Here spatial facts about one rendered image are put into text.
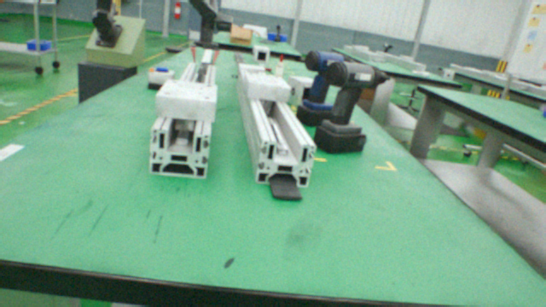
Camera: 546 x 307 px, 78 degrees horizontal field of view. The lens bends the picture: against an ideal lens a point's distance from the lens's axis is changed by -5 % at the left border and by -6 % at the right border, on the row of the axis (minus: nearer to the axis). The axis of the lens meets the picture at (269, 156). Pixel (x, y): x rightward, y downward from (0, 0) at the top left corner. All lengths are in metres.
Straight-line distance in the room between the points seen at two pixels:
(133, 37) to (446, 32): 12.92
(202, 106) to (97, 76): 1.04
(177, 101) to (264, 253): 0.34
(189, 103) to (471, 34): 14.01
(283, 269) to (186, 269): 0.12
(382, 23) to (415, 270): 12.68
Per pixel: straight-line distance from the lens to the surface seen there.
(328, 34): 12.64
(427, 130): 3.03
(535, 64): 4.22
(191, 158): 0.64
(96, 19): 1.60
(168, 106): 0.68
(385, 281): 0.50
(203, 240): 0.49
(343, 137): 0.89
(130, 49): 1.66
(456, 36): 14.23
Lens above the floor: 1.07
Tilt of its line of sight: 21 degrees down
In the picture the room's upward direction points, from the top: 10 degrees clockwise
